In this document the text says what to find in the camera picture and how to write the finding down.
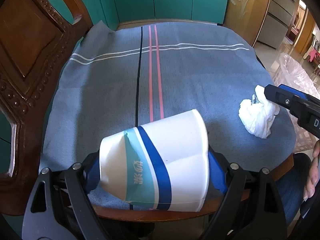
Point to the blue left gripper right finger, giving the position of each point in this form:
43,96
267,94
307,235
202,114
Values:
218,165

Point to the person's right hand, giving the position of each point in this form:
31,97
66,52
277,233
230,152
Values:
313,175

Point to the wooden framed glass door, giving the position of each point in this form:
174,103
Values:
246,18

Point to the white mesh trash basket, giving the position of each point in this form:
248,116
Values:
291,75

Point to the person's jeans leg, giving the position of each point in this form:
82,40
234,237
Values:
291,186

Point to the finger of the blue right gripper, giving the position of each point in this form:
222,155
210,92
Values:
297,93
279,96

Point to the white tissue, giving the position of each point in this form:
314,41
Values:
258,114

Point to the brown wooden chair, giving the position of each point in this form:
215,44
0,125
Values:
36,42

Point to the white blue paper cup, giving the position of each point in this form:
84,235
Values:
161,165

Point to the grey refrigerator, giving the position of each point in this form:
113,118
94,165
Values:
279,17

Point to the blue striped cloth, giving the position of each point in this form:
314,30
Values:
118,80

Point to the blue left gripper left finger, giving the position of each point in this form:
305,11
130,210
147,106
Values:
93,176

